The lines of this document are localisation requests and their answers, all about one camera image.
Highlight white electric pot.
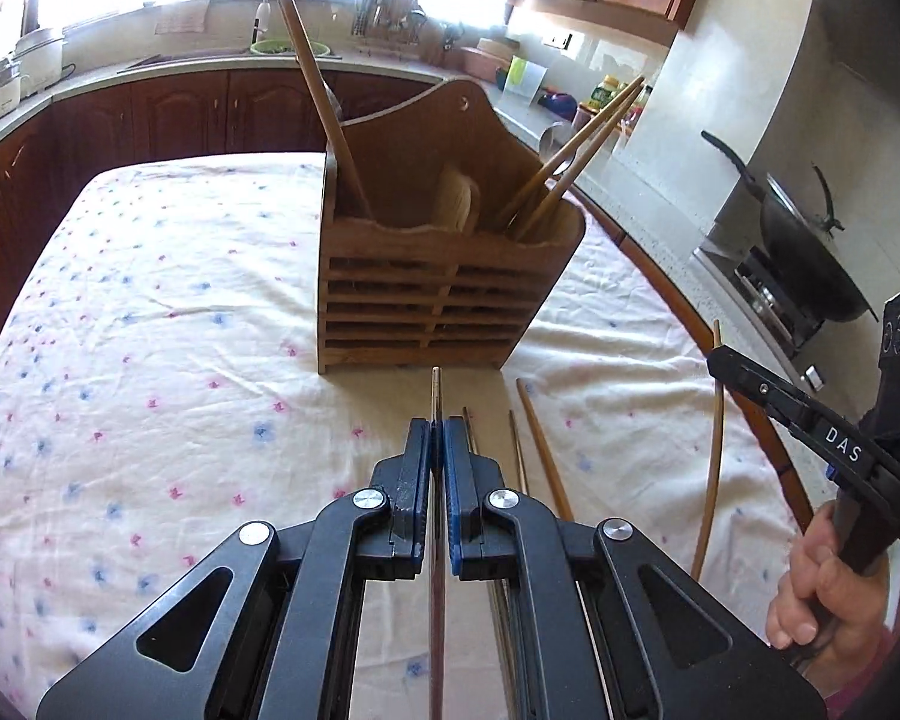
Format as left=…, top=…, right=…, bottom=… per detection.
left=11, top=26, right=68, bottom=95

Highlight white green pitcher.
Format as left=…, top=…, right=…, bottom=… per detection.
left=504, top=56, right=548, bottom=102

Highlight person's right hand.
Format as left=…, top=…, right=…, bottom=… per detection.
left=766, top=502, right=892, bottom=650

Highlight dark thin chopsticks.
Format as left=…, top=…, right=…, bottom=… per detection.
left=461, top=406, right=515, bottom=720

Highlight metal dish rack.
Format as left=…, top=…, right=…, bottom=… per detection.
left=349, top=0, right=451, bottom=61

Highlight wooden utensil holder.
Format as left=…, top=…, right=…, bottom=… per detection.
left=316, top=79, right=587, bottom=376

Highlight long bamboo chopstick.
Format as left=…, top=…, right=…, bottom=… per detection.
left=516, top=379, right=575, bottom=522
left=691, top=319, right=723, bottom=582

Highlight small white steamer pot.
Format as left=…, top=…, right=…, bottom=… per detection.
left=0, top=60, right=31, bottom=121

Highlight green wash basin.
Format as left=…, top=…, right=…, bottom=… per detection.
left=251, top=39, right=335, bottom=58

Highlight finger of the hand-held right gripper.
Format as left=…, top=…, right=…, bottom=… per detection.
left=706, top=345, right=900, bottom=511

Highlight chrome sink faucet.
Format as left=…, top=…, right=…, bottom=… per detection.
left=240, top=0, right=275, bottom=46

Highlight dark brown chopstick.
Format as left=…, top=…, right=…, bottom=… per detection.
left=268, top=0, right=374, bottom=220
left=429, top=367, right=445, bottom=720

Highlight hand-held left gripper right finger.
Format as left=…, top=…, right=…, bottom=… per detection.
left=441, top=418, right=827, bottom=720

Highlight hanging dish cloth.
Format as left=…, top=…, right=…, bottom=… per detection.
left=154, top=6, right=207, bottom=35

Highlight wooden base cabinets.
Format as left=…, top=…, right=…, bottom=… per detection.
left=0, top=67, right=451, bottom=391

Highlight range hood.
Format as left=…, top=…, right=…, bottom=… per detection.
left=795, top=0, right=900, bottom=128

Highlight gas stove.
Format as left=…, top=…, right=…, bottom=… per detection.
left=731, top=244, right=830, bottom=361

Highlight pale wooden spatula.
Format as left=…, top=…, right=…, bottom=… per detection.
left=431, top=165, right=485, bottom=235

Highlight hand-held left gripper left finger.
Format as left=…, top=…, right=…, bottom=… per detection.
left=36, top=418, right=440, bottom=720

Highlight black wok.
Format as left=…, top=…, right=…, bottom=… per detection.
left=701, top=130, right=882, bottom=323

